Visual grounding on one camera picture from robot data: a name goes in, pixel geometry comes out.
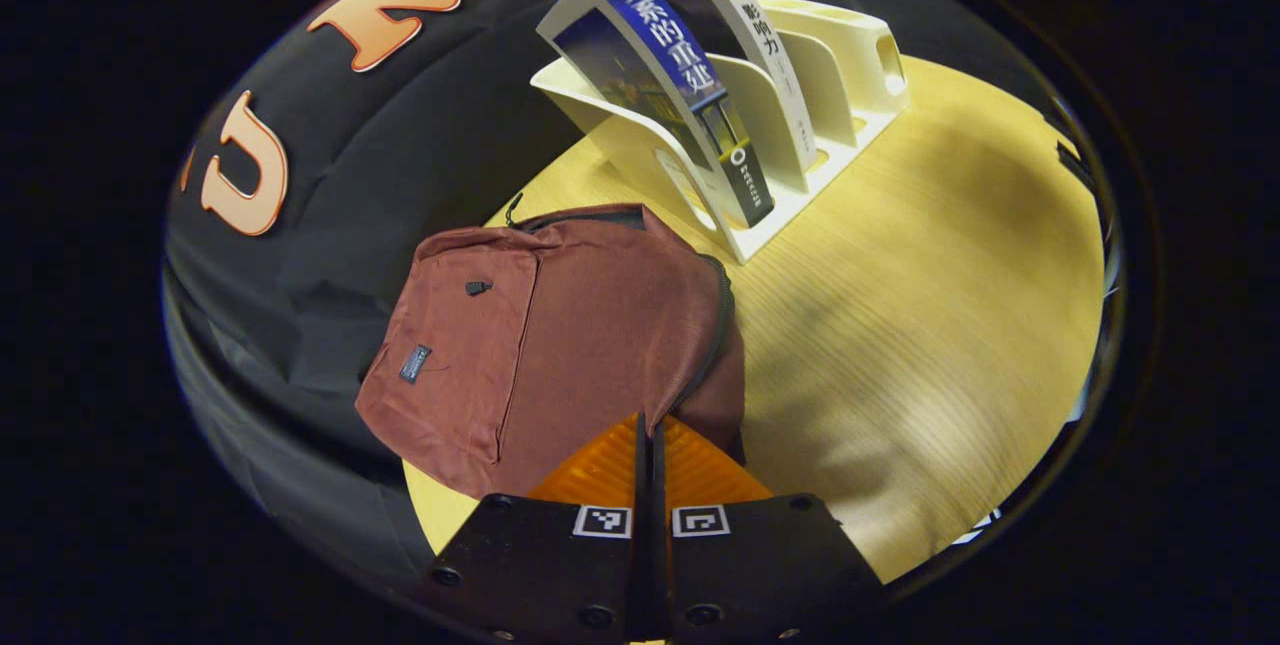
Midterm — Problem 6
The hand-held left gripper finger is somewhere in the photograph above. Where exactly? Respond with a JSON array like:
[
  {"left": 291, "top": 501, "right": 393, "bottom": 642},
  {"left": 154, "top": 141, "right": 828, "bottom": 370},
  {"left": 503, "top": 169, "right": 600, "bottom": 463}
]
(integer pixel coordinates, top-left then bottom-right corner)
[
  {"left": 430, "top": 413, "right": 652, "bottom": 644},
  {"left": 651, "top": 413, "right": 887, "bottom": 644}
]

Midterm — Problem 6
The dark red schoolbag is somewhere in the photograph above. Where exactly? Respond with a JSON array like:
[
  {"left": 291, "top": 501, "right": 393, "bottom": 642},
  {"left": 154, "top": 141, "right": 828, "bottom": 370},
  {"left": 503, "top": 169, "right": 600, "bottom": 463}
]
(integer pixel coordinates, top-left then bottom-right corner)
[{"left": 355, "top": 203, "right": 748, "bottom": 501}]

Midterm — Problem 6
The blue book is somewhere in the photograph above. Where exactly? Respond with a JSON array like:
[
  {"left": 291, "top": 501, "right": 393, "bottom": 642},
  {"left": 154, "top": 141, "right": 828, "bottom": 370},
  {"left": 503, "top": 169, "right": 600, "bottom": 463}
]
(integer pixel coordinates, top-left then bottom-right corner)
[{"left": 536, "top": 0, "right": 776, "bottom": 229}]

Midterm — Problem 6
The white book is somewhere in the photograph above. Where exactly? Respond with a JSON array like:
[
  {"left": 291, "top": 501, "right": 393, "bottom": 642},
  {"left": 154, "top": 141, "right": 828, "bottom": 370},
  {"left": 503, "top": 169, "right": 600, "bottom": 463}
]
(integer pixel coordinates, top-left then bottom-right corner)
[{"left": 645, "top": 0, "right": 819, "bottom": 194}]

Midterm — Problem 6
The white bookshelf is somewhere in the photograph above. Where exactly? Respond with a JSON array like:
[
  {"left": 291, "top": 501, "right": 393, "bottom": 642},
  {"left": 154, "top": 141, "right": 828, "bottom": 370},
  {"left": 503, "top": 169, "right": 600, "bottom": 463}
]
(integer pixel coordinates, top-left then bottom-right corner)
[{"left": 530, "top": 0, "right": 911, "bottom": 264}]

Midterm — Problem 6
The black backdrop cloth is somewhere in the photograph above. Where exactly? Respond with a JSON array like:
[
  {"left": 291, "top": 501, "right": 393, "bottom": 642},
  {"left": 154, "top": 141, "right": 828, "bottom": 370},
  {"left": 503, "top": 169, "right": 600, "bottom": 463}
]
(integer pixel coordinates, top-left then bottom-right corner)
[{"left": 163, "top": 0, "right": 1001, "bottom": 616}]

